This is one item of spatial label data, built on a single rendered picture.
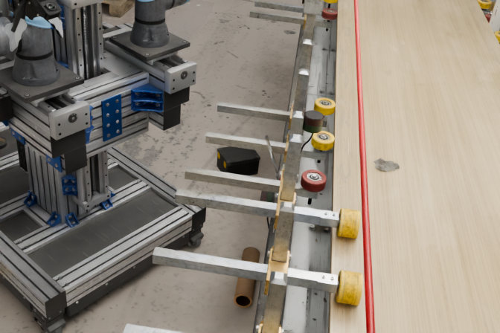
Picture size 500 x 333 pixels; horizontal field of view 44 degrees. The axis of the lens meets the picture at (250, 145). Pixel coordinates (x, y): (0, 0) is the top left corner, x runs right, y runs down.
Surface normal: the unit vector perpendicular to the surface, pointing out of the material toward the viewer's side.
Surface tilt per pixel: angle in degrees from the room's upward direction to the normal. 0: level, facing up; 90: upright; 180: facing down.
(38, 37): 90
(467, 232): 0
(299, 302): 0
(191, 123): 0
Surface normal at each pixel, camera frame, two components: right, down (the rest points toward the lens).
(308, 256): 0.09, -0.83
